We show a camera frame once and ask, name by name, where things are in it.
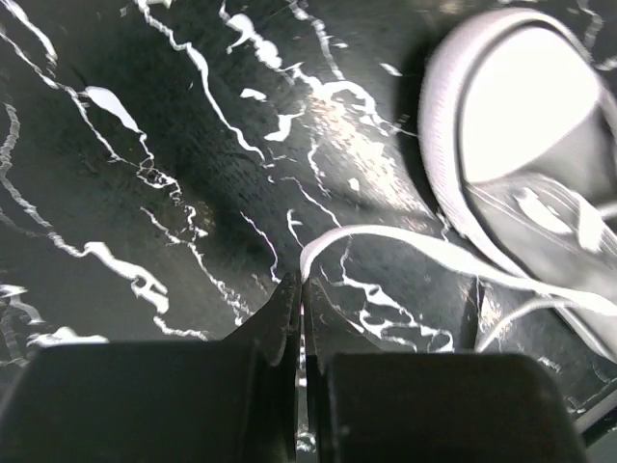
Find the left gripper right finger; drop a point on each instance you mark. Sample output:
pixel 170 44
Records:
pixel 369 405

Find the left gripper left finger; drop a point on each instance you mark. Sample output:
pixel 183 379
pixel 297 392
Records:
pixel 229 400

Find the grey sneaker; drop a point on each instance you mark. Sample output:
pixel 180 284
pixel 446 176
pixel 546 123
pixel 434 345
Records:
pixel 517 136

